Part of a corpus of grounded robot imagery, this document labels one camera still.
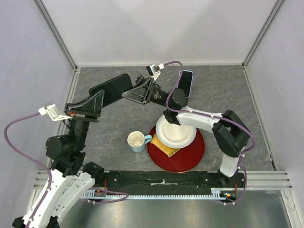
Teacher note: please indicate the white paper plate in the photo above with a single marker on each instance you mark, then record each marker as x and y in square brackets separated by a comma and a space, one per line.
[174, 136]

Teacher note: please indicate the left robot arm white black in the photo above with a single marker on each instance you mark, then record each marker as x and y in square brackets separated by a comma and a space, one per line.
[68, 178]

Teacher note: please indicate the red round tray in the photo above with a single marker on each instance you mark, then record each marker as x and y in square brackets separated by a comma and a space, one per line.
[183, 160]

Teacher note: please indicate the blue case smartphone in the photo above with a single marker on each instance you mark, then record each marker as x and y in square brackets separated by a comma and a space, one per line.
[185, 82]

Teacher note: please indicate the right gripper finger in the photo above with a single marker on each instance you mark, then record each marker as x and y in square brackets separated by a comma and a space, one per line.
[144, 82]
[138, 94]

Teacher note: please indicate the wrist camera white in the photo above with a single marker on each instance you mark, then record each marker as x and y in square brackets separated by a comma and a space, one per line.
[52, 111]
[154, 70]

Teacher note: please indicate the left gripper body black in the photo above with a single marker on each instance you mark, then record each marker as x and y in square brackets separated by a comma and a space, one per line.
[79, 128]

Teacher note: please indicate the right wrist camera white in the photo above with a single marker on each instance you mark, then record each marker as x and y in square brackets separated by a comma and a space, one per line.
[154, 70]

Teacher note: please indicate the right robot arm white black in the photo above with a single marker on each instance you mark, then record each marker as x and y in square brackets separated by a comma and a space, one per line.
[229, 131]

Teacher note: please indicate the blue cable duct rail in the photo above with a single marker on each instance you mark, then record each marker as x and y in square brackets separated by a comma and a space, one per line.
[101, 194]

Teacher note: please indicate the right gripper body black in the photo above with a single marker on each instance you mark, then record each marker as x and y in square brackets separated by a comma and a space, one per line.
[156, 95]

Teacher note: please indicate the black case smartphone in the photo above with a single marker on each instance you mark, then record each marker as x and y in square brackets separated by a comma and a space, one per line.
[113, 88]

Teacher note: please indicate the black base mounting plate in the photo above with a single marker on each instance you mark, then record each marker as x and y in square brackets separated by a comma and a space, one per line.
[166, 183]

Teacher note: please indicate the light blue mug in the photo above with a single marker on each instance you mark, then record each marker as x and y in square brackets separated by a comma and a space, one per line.
[137, 141]

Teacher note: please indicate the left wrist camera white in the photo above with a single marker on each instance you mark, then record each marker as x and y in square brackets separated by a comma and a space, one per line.
[52, 111]

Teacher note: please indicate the aluminium frame profile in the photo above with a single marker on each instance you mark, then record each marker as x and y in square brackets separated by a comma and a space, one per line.
[256, 180]

